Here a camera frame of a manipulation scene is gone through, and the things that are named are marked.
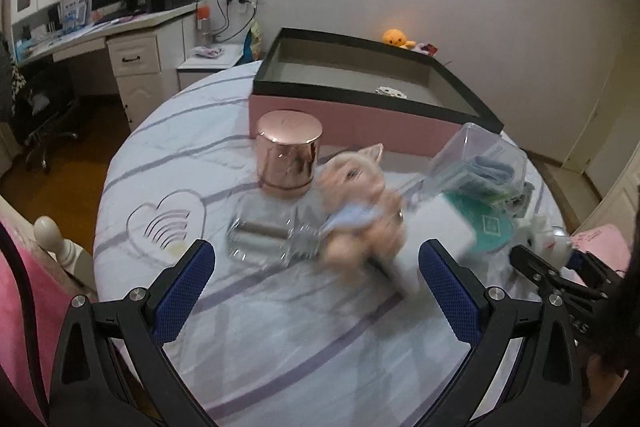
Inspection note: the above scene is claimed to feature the orange octopus plush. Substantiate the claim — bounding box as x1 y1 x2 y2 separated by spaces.
382 28 416 50

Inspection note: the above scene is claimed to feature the rose gold cylinder jar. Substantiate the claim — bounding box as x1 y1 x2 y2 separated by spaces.
255 109 323 198

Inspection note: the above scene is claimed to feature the white door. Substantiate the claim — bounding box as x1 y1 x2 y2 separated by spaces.
562 57 640 220

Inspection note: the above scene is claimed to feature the white nightstand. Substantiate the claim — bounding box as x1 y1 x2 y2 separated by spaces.
176 44 261 94

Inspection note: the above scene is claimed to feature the white striped bed sheet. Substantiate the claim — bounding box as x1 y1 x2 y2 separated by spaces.
92 59 570 427

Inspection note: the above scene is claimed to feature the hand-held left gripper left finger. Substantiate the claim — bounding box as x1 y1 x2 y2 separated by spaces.
50 239 221 427

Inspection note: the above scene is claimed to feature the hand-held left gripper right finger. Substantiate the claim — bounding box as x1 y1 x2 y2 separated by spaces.
417 238 583 427

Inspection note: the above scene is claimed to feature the white card box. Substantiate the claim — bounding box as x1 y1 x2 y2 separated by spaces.
386 192 478 297

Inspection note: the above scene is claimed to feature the snack bag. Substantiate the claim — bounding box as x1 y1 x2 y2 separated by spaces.
243 21 265 62

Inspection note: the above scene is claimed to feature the white drawer cabinet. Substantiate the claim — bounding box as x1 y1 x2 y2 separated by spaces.
106 34 167 108

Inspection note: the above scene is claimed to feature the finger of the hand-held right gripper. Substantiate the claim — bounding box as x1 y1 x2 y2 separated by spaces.
509 245 608 323
567 249 626 295

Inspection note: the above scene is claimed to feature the pink storage box black rim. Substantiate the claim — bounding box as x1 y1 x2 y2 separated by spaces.
249 27 505 158

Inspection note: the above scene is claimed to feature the cream wooden bedpost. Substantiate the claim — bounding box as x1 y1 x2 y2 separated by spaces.
32 216 97 294

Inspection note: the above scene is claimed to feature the pink haired doll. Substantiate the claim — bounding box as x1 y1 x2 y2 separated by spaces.
315 144 407 272

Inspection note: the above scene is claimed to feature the black office chair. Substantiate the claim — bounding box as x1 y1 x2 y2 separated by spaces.
9 57 82 174

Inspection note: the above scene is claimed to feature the pink blanket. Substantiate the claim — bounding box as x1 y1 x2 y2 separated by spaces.
0 207 67 427

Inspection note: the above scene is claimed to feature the white desk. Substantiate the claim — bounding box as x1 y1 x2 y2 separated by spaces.
20 2 199 64

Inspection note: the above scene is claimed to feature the orange capped bottle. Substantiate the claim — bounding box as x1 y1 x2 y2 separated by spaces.
196 6 211 44

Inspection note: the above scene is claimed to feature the teal round pad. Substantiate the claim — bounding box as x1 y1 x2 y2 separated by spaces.
447 191 516 254

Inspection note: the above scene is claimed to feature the white toy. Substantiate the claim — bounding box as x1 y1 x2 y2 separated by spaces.
520 212 572 266

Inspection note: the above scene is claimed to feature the large clear plastic box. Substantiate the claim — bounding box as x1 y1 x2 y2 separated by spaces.
419 123 529 224

